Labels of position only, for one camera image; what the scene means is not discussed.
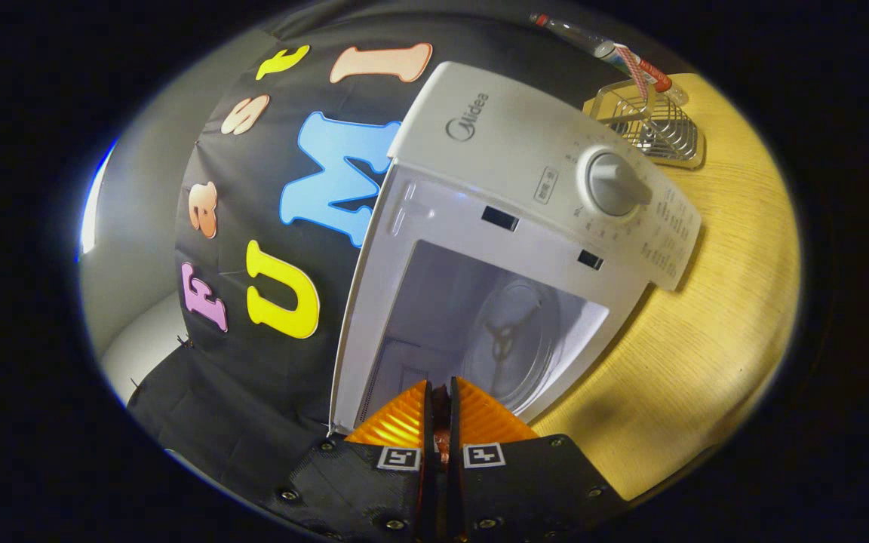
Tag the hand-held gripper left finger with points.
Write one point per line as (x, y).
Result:
(427, 452)

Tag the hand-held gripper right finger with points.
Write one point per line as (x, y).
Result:
(455, 460)

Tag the reddish brown meat strip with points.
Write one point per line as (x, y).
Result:
(442, 449)

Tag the glass turntable plate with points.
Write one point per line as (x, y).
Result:
(525, 317)

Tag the black backdrop cloth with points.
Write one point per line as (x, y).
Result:
(253, 407)

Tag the striped drinking straw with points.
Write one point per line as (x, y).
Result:
(634, 72)

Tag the clear plastic bottle red label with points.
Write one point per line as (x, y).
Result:
(585, 36)

